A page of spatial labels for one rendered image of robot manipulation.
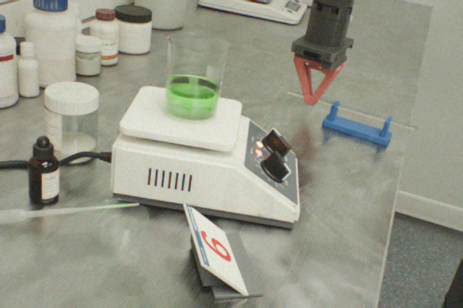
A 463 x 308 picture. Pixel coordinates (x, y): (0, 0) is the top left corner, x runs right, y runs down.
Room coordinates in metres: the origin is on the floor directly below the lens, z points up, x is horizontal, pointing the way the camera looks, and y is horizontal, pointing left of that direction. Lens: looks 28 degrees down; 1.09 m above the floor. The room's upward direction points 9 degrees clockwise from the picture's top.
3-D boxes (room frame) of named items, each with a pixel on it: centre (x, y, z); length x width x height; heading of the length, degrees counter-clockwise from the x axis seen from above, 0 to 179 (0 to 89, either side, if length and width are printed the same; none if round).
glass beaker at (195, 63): (0.56, 0.05, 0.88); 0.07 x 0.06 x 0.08; 5
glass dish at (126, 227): (0.45, 0.09, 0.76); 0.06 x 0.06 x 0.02
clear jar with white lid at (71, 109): (0.58, 0.19, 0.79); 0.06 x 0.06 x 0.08
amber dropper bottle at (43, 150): (0.49, 0.18, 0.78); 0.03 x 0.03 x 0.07
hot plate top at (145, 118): (0.56, 0.05, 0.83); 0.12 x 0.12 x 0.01; 0
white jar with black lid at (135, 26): (1.00, 0.21, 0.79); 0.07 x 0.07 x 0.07
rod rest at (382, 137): (0.78, -0.18, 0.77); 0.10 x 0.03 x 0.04; 68
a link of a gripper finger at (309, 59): (0.82, -0.11, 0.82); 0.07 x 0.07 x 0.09; 68
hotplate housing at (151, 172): (0.56, 0.03, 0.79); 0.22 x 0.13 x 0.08; 90
